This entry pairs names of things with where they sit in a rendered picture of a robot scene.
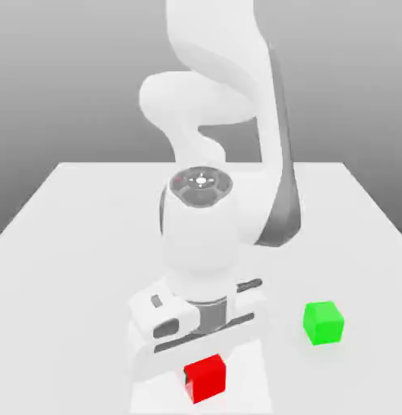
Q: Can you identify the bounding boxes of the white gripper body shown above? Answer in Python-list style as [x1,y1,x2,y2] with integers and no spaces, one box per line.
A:
[130,309,268,383]

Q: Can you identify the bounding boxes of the small red cube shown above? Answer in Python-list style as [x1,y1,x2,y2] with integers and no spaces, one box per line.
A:
[182,353,227,405]

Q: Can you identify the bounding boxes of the small green cube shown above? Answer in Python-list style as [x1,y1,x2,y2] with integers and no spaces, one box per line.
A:
[301,300,345,347]

